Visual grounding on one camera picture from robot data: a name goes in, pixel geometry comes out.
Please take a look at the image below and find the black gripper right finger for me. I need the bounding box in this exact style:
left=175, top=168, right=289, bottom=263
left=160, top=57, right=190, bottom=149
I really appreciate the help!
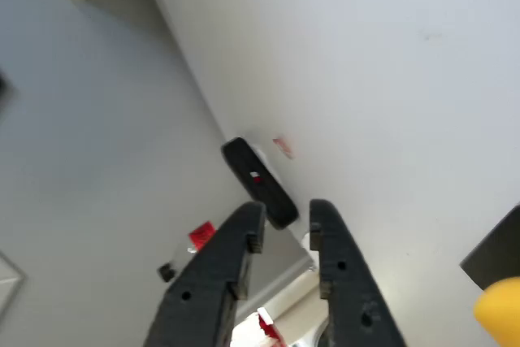
left=308, top=198, right=407, bottom=347

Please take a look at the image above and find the white wall socket plate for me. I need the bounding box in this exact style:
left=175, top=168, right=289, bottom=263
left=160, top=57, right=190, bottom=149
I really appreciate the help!
left=0, top=249, right=28, bottom=320

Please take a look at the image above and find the small red paper scrap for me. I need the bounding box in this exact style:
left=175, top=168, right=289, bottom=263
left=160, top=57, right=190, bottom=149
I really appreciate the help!
left=271, top=137, right=297, bottom=160

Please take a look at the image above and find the clear cola bottle red label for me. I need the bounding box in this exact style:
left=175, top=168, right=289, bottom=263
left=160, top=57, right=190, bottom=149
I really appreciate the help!
left=157, top=219, right=228, bottom=284

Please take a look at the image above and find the yellow rubber duck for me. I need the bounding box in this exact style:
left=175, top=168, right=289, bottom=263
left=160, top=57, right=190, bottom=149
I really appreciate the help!
left=473, top=276, right=520, bottom=347

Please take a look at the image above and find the black square mat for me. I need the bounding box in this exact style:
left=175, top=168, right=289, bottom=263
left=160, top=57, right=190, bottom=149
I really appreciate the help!
left=458, top=204, right=520, bottom=292

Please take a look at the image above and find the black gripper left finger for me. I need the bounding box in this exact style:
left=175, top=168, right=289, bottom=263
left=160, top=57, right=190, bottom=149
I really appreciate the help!
left=141, top=200, right=267, bottom=347

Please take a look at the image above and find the red white object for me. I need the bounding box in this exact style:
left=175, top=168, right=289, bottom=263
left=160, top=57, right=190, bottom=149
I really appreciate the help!
left=255, top=308, right=282, bottom=347

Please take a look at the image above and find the black glasses case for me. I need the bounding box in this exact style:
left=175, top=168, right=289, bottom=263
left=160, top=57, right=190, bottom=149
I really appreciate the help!
left=221, top=137, right=301, bottom=231

